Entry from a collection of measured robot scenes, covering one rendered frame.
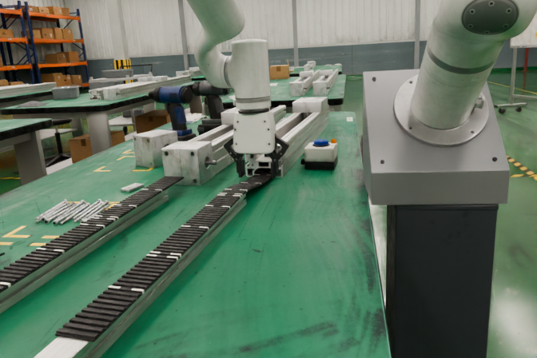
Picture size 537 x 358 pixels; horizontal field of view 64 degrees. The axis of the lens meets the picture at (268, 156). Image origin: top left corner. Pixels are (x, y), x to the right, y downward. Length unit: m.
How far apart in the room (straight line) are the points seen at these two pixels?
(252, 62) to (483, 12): 0.52
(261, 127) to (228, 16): 0.27
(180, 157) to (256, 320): 0.62
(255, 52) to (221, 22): 0.14
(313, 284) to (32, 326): 0.36
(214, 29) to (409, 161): 0.47
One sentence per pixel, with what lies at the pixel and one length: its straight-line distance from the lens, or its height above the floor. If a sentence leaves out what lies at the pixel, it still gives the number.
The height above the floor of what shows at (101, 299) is 0.81.
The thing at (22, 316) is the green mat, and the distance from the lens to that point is 0.68.
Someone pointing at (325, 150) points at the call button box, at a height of 0.83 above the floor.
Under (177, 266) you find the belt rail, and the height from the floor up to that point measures 0.79.
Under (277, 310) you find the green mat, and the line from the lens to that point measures 0.58.
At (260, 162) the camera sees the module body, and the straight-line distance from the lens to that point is 1.14.
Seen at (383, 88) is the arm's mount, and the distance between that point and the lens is 1.01.
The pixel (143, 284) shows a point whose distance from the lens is 0.61.
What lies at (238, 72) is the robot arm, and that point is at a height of 1.06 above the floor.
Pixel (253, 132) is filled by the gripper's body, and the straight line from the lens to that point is 1.02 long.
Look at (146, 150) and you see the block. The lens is 1.33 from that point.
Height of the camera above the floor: 1.10
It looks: 14 degrees down
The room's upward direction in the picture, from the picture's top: 3 degrees counter-clockwise
